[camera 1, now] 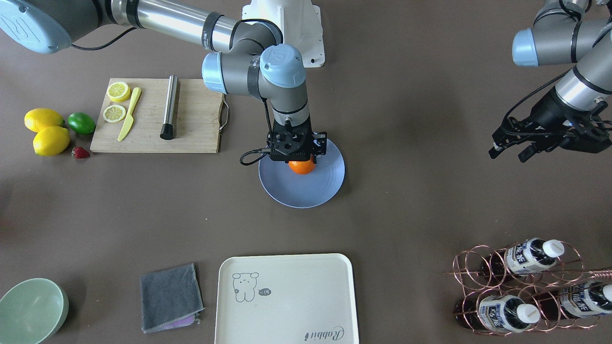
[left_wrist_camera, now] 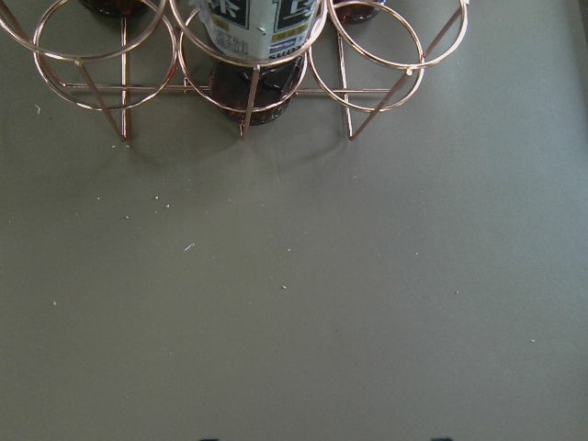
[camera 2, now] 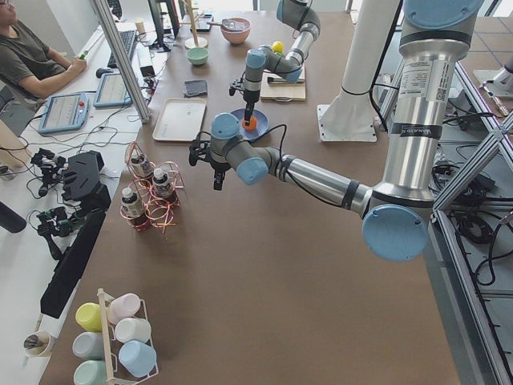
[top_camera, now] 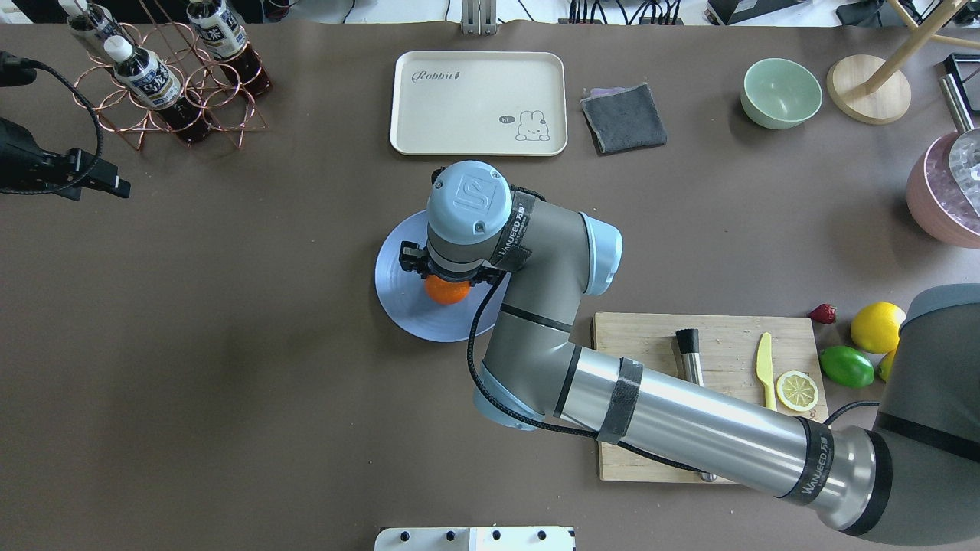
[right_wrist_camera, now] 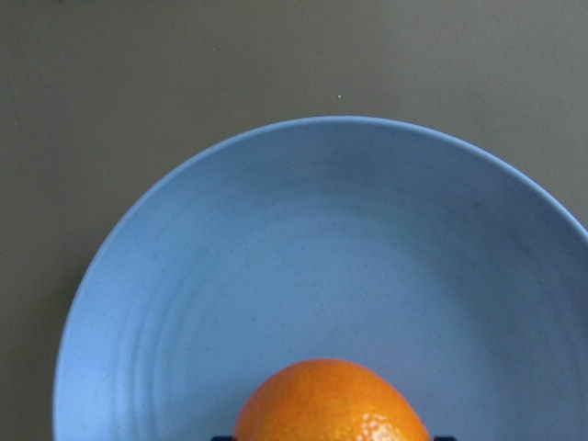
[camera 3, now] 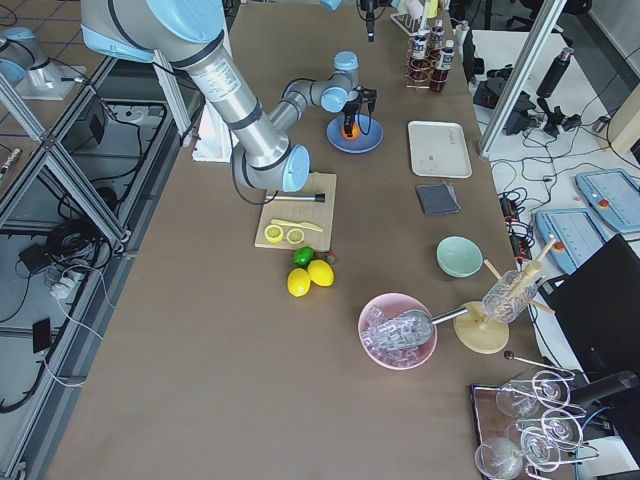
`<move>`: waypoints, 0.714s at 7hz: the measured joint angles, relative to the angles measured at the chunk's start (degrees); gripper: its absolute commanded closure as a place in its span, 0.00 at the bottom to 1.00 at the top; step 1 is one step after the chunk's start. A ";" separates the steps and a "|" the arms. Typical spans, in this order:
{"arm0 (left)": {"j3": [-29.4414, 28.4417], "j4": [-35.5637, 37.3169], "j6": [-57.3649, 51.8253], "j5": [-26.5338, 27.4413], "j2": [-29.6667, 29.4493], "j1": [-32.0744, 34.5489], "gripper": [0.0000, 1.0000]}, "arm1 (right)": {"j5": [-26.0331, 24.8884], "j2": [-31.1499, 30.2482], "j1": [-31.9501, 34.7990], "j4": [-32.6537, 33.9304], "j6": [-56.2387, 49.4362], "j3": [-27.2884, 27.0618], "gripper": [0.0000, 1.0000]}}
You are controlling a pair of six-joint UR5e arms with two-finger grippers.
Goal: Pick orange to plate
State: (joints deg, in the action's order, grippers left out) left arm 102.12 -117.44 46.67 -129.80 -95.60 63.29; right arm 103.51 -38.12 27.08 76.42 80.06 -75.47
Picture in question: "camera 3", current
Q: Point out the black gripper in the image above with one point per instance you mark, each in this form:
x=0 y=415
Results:
x=353 y=106
x=369 y=5

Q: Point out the orange mandarin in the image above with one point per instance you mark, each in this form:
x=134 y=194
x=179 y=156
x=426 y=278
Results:
x=350 y=131

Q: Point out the blue plate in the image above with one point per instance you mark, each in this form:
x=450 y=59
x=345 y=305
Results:
x=370 y=135

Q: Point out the dark drink bottle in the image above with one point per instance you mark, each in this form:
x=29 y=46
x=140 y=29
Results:
x=442 y=66
x=418 y=64
x=437 y=35

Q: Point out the steel cylinder muddler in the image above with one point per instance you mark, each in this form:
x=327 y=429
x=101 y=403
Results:
x=316 y=198

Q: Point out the cream serving tray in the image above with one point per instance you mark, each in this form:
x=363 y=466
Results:
x=438 y=149

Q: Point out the wooden cutting board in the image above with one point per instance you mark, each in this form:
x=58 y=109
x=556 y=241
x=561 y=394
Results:
x=297 y=211

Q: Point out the yellow plastic knife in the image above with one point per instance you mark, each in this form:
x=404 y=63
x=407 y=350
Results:
x=302 y=224

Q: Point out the grey folded cloth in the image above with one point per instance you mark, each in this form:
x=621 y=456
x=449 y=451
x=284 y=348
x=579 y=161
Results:
x=437 y=199

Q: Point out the lemon slice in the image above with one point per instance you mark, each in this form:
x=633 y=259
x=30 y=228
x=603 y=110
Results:
x=295 y=236

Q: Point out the lemon half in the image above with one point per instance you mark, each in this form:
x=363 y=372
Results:
x=273 y=233

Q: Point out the green lime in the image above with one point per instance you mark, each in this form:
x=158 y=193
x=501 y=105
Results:
x=303 y=256

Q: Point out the yellow lemon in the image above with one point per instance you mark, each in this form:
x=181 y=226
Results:
x=321 y=273
x=298 y=282

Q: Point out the mint green bowl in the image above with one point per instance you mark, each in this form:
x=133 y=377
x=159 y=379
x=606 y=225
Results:
x=459 y=257

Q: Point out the pink bowl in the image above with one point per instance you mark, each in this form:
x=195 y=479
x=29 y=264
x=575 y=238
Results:
x=392 y=304

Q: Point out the metal ice scoop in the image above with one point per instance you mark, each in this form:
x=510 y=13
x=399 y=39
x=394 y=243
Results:
x=415 y=327

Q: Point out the clear ice cubes pile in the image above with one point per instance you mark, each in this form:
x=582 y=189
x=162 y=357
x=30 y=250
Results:
x=374 y=339

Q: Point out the clear glass cup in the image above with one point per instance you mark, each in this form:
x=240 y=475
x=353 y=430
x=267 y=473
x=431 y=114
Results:
x=503 y=306

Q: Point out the wooden cup stand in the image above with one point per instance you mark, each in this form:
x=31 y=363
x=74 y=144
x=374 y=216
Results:
x=482 y=334

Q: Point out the blue teach pendant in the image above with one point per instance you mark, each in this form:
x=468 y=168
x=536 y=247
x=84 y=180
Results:
x=614 y=196
x=577 y=233

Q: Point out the wine glass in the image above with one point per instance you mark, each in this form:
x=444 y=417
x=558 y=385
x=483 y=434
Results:
x=516 y=398
x=540 y=451
x=499 y=458

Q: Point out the copper wire bottle rack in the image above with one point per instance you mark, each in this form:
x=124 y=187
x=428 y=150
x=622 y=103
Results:
x=429 y=57

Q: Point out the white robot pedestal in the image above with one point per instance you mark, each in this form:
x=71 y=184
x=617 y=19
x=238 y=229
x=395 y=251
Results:
x=214 y=141

